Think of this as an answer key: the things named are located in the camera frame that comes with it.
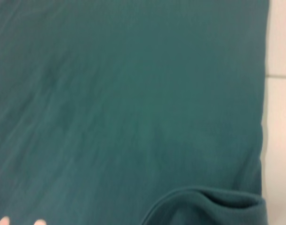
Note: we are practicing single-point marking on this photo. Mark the teal t-shirt with FREE! print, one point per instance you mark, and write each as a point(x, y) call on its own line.
point(124, 105)

